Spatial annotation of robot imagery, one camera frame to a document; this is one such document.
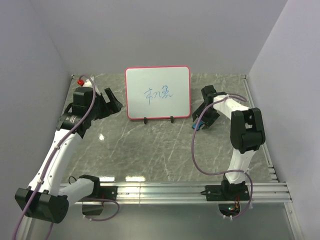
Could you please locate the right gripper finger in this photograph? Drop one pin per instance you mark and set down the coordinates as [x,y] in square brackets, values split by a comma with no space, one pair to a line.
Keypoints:
[208,119]
[199,110]

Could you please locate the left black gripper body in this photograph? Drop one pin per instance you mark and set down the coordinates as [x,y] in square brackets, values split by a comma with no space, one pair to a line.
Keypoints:
[100,109]

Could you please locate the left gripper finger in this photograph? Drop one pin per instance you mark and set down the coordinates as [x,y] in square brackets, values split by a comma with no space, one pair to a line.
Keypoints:
[112,98]
[114,106]

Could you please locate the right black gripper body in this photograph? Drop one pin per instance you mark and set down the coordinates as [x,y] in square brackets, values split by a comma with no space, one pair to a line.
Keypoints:
[210,111]

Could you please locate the blue whiteboard eraser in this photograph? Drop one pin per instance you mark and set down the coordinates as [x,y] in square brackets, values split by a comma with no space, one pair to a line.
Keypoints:
[196,126]

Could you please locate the red framed whiteboard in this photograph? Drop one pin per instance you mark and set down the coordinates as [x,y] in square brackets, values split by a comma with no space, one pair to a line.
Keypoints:
[158,92]

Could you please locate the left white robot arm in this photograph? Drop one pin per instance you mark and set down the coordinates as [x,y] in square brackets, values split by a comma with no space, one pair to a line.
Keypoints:
[44,199]

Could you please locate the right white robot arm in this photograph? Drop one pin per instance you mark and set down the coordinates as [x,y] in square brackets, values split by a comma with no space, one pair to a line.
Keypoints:
[247,134]

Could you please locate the whiteboard wire stand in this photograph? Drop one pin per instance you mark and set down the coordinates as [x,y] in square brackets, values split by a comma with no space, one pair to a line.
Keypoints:
[146,119]

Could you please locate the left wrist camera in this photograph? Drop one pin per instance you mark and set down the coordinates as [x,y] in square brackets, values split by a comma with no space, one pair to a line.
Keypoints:
[86,83]

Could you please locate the right side aluminium rail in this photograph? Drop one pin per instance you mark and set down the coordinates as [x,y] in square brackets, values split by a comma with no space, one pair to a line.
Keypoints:
[258,126]

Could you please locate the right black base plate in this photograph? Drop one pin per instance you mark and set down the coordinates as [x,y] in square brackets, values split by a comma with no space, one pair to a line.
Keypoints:
[220,193]

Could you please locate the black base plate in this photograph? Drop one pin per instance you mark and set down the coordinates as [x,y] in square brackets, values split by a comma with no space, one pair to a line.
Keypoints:
[220,193]
[103,192]

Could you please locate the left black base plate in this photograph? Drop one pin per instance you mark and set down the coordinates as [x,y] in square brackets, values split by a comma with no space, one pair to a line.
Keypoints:
[103,192]

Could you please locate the aluminium mounting rail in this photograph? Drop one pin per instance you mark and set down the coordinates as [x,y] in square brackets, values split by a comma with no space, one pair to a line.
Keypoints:
[189,192]

